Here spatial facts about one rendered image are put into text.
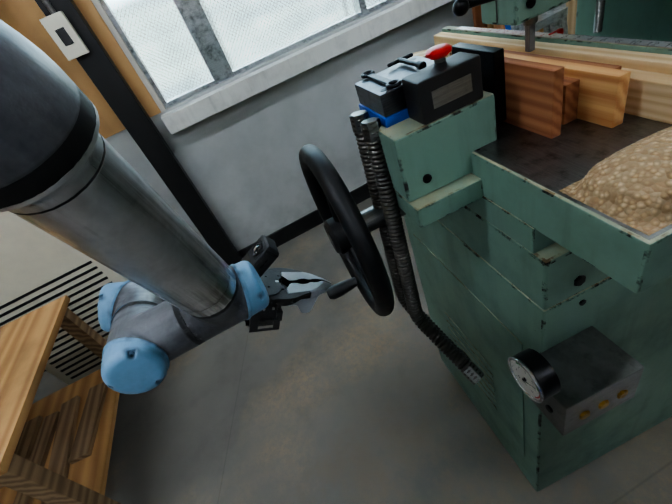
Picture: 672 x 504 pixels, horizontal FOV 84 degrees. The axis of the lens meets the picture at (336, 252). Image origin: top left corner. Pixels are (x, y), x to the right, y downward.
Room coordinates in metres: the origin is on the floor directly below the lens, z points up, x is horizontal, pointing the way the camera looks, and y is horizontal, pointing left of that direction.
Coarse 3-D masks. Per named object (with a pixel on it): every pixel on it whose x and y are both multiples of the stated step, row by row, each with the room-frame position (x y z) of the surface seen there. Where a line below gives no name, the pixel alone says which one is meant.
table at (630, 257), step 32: (512, 128) 0.41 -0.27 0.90; (576, 128) 0.36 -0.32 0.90; (608, 128) 0.33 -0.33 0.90; (640, 128) 0.31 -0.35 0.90; (480, 160) 0.38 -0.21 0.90; (512, 160) 0.35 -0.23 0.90; (544, 160) 0.32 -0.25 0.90; (576, 160) 0.30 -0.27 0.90; (448, 192) 0.38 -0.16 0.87; (480, 192) 0.38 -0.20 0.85; (512, 192) 0.33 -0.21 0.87; (544, 192) 0.28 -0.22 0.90; (544, 224) 0.28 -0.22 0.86; (576, 224) 0.24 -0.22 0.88; (608, 224) 0.21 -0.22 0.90; (608, 256) 0.20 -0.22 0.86; (640, 256) 0.18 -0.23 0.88; (640, 288) 0.17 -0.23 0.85
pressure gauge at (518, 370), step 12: (528, 348) 0.25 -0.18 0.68; (516, 360) 0.24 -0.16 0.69; (528, 360) 0.23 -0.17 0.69; (540, 360) 0.23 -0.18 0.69; (516, 372) 0.24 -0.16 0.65; (528, 372) 0.22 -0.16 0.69; (540, 372) 0.22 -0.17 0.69; (552, 372) 0.21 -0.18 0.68; (528, 384) 0.22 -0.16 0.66; (540, 384) 0.21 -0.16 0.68; (552, 384) 0.20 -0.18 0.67; (528, 396) 0.22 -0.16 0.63; (540, 396) 0.20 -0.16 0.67
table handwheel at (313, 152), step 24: (312, 168) 0.45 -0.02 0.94; (312, 192) 0.60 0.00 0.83; (336, 192) 0.39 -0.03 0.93; (336, 216) 0.47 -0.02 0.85; (360, 216) 0.37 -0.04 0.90; (384, 216) 0.47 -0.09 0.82; (336, 240) 0.45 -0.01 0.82; (360, 240) 0.35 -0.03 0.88; (360, 264) 0.35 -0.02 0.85; (360, 288) 0.47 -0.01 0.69; (384, 288) 0.33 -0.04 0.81; (384, 312) 0.35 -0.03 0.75
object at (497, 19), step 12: (504, 0) 0.49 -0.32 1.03; (516, 0) 0.47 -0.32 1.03; (528, 0) 0.47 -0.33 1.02; (540, 0) 0.47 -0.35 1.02; (552, 0) 0.47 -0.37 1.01; (564, 0) 0.47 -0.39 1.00; (492, 12) 0.51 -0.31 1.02; (504, 12) 0.49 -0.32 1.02; (516, 12) 0.47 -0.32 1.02; (528, 12) 0.47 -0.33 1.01; (540, 12) 0.47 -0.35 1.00; (504, 24) 0.49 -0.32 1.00; (516, 24) 0.47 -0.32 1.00; (528, 24) 0.50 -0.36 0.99
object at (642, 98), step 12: (636, 72) 0.35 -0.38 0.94; (648, 72) 0.34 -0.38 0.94; (636, 84) 0.34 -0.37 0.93; (648, 84) 0.32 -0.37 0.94; (660, 84) 0.31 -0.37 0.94; (636, 96) 0.34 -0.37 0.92; (648, 96) 0.32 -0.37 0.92; (660, 96) 0.31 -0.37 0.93; (636, 108) 0.33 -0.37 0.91; (648, 108) 0.32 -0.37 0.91; (660, 108) 0.31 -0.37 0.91; (660, 120) 0.31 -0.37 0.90
